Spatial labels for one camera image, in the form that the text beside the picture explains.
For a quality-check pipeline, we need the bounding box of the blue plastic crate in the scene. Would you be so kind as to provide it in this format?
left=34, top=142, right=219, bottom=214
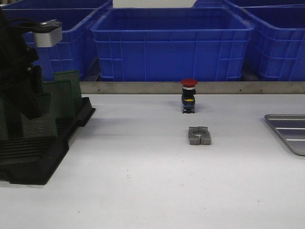
left=91, top=8, right=253, bottom=82
left=241, top=7, right=305, bottom=82
left=3, top=9, right=100, bottom=81

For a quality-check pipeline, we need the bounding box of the silver metal tray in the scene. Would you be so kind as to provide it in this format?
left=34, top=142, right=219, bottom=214
left=264, top=114, right=305, bottom=156

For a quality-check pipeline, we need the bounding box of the green board at left edge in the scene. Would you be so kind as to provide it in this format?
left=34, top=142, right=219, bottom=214
left=0, top=98, right=9, bottom=141

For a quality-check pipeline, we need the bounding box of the right blue plastic crate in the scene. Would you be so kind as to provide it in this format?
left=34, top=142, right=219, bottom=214
left=241, top=7, right=305, bottom=82

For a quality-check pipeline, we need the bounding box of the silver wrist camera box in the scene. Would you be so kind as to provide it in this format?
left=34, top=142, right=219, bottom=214
left=32, top=19, right=62, bottom=48

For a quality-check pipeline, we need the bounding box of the far left blue crate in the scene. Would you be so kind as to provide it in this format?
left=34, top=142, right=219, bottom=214
left=2, top=0, right=112, bottom=10

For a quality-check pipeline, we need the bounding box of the left blue plastic crate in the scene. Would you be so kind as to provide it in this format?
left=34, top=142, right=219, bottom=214
left=3, top=9, right=100, bottom=81

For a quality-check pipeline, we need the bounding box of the white panel behind crates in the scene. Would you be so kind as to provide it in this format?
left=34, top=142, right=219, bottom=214
left=112, top=0, right=196, bottom=8

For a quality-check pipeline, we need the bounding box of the far right blue crate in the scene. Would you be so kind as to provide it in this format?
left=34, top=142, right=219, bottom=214
left=193, top=0, right=305, bottom=8

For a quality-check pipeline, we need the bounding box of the black slotted board rack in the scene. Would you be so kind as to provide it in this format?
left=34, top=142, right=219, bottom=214
left=0, top=97, right=95, bottom=185

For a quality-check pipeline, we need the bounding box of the green perforated circuit board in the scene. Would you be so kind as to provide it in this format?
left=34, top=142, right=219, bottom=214
left=42, top=81, right=74, bottom=118
left=53, top=70, right=82, bottom=104
left=20, top=93, right=57, bottom=138

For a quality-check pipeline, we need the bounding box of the centre blue plastic crate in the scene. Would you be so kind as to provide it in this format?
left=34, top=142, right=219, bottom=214
left=91, top=8, right=253, bottom=82

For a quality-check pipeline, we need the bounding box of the grey split clamp block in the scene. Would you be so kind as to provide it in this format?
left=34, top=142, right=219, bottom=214
left=188, top=126, right=212, bottom=145

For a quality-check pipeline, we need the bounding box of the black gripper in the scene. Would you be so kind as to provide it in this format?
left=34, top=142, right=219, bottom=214
left=0, top=10, right=43, bottom=119

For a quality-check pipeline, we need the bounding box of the red emergency stop button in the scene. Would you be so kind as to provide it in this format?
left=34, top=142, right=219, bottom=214
left=181, top=79, right=198, bottom=114

